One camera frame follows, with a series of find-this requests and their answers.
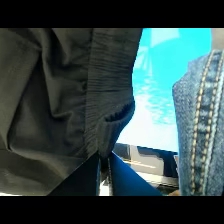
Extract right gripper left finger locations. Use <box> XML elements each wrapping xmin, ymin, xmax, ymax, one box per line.
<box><xmin>48</xmin><ymin>151</ymin><xmax>102</xmax><ymax>197</ymax></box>

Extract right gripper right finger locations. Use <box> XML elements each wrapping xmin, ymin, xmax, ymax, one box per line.
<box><xmin>107</xmin><ymin>151</ymin><xmax>164</xmax><ymax>197</ymax></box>

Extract dark grey garment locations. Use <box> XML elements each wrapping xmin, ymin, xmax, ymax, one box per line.
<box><xmin>0</xmin><ymin>27</ymin><xmax>144</xmax><ymax>197</ymax></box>

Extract blue jeans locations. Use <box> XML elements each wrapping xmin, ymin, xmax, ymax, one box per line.
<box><xmin>171</xmin><ymin>49</ymin><xmax>224</xmax><ymax>197</ymax></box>

